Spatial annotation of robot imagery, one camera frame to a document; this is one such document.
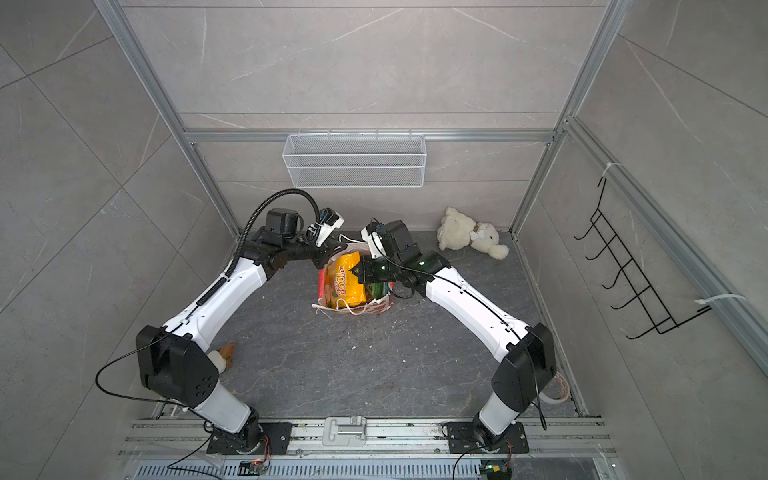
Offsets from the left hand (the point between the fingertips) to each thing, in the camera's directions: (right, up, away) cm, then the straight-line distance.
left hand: (344, 238), depth 80 cm
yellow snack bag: (0, -12, -4) cm, 13 cm away
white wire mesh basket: (+1, +27, +19) cm, 33 cm away
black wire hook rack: (+69, -14, -15) cm, 72 cm away
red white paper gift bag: (+8, -18, -5) cm, 20 cm away
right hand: (+3, -8, -4) cm, 10 cm away
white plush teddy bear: (+38, +4, +29) cm, 48 cm away
